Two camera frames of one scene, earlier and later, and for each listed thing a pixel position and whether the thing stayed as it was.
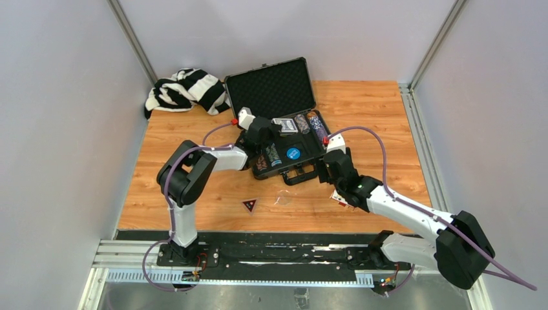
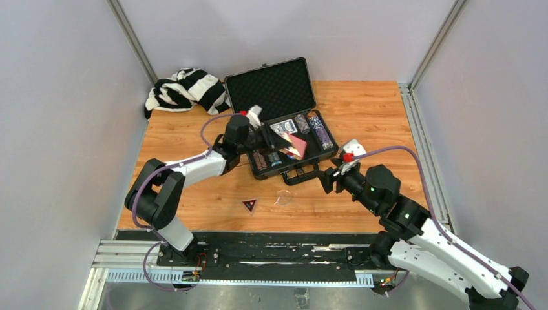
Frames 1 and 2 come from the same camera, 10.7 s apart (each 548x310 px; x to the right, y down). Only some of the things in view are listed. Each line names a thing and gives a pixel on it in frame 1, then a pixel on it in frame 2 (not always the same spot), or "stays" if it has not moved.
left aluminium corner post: (122, 19) stays
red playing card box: (337, 196) to (297, 150)
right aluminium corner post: (436, 44) stays
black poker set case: (282, 92) stays
